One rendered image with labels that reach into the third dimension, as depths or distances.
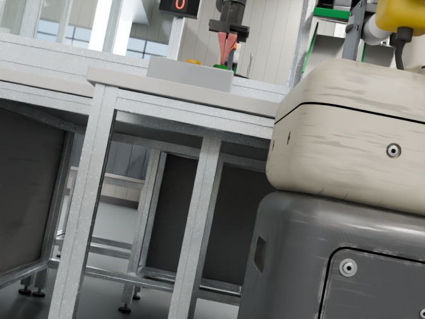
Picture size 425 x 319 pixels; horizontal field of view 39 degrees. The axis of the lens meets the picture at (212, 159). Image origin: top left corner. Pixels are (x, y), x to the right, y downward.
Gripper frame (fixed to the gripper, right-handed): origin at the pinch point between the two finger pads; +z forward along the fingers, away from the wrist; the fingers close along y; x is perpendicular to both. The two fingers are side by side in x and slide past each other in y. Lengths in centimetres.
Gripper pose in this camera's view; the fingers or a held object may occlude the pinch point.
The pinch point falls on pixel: (222, 61)
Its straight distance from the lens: 150.4
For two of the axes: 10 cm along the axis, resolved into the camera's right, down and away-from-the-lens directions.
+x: -0.3, -0.4, -10.0
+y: -9.8, -2.0, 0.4
